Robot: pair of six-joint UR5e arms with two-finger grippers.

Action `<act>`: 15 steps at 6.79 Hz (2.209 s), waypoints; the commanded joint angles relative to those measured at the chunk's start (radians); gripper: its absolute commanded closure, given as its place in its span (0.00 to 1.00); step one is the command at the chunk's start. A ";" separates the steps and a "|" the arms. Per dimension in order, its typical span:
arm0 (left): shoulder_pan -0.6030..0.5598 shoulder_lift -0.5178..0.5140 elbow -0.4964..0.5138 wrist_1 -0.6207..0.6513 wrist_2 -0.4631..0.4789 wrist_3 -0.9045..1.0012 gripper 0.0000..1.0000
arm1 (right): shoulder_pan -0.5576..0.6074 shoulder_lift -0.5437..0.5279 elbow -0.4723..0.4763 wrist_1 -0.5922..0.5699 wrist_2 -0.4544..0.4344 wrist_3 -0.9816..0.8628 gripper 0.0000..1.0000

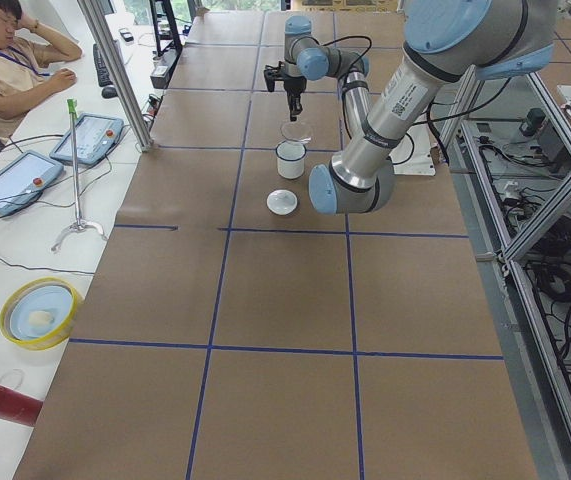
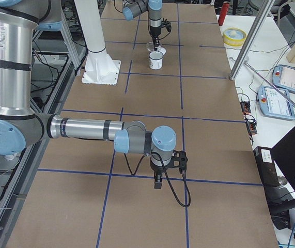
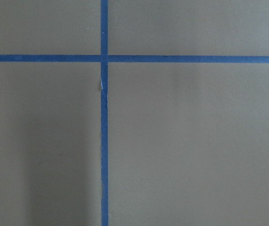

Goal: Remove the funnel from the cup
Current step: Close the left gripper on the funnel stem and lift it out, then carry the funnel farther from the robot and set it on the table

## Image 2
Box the red cylinder tube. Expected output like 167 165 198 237
218 1 230 26

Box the teach pendant far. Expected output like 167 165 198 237
272 65 295 94

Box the white enamel cup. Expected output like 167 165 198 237
149 51 163 70

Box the teach pendant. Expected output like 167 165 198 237
258 86 295 120
272 65 295 94

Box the green handled reacher grabber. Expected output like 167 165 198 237
243 60 295 108

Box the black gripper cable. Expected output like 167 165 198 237
123 152 192 207

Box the yellow rimmed bowl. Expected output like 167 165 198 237
222 27 247 47

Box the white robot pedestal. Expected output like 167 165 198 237
74 0 121 85

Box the black computer box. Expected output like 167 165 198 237
253 146 280 187

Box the teach pendant near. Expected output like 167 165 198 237
258 86 295 120

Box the aluminium frame post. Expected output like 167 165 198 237
229 0 275 81

